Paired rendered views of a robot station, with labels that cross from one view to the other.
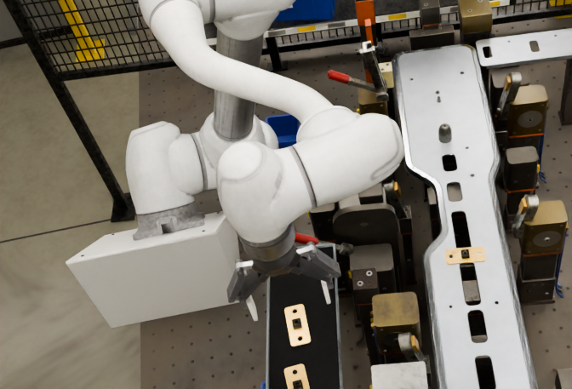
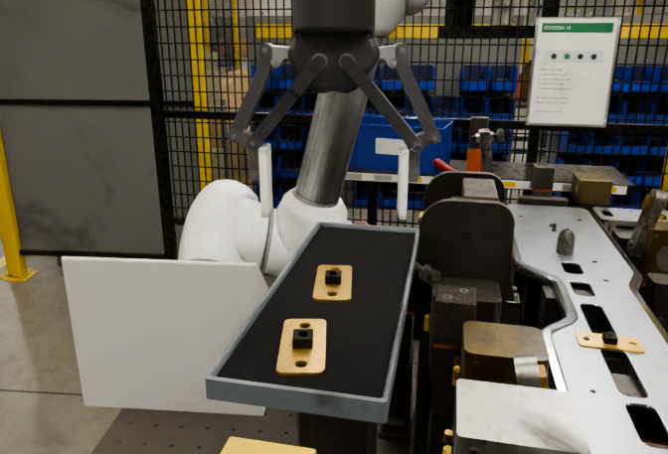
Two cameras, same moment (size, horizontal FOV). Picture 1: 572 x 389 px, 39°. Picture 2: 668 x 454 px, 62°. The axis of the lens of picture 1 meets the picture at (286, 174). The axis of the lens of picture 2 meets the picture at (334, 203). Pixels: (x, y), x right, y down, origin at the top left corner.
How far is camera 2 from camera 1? 1.13 m
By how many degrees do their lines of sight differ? 33
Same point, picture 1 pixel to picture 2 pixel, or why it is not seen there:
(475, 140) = (604, 258)
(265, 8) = not seen: outside the picture
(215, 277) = not seen: hidden behind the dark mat
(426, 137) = (540, 248)
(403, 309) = (518, 342)
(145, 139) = (219, 185)
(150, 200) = (196, 245)
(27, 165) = not seen: hidden behind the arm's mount
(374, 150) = not seen: outside the picture
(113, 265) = (116, 281)
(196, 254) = (223, 297)
